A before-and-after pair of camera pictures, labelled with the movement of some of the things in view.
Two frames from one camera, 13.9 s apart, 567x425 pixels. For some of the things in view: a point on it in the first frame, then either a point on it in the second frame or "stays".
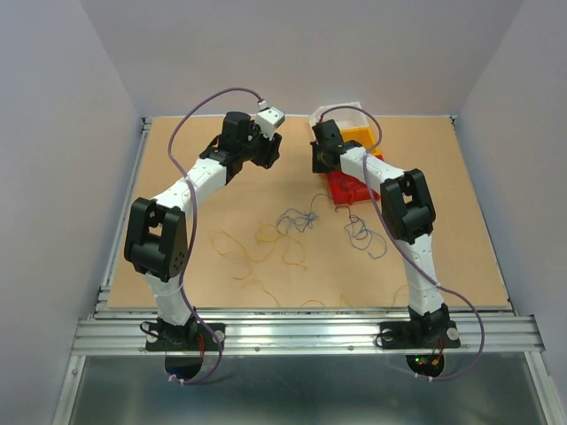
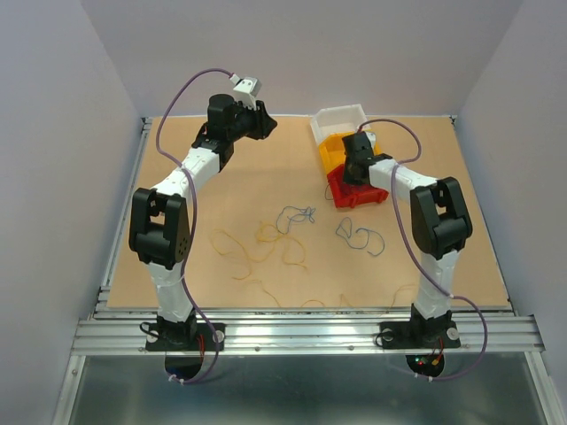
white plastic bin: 346,115 stays
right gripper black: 316,166 → 346,177
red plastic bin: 347,190 stays
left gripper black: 271,149 → 263,123
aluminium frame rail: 307,332 stays
